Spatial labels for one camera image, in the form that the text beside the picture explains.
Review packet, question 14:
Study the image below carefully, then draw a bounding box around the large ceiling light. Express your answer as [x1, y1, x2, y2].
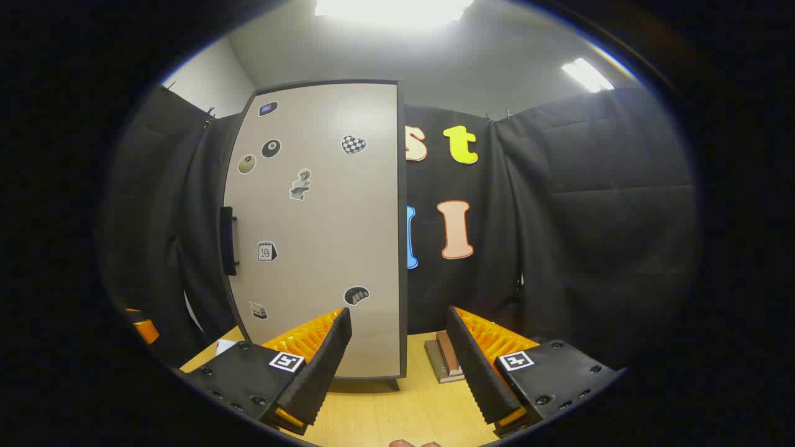
[314, 0, 476, 29]

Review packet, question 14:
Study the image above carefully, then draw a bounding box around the pale green booklet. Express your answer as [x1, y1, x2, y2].
[424, 338, 465, 384]

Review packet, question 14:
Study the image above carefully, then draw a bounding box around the brown book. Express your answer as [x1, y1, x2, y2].
[435, 331, 461, 377]

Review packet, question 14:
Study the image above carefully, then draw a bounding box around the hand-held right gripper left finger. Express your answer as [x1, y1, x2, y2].
[179, 307, 353, 436]

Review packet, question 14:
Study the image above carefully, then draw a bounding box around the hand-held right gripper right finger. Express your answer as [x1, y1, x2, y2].
[445, 305, 627, 439]

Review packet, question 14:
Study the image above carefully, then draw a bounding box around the rectangular ceiling light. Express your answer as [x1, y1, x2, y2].
[561, 58, 616, 94]

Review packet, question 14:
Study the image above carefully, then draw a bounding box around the black backdrop cloth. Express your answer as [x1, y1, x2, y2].
[96, 84, 699, 373]

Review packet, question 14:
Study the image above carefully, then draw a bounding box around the dark grey cabinet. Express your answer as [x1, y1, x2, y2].
[217, 79, 409, 392]

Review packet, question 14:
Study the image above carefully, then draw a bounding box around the black door handle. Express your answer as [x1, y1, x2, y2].
[219, 205, 239, 278]

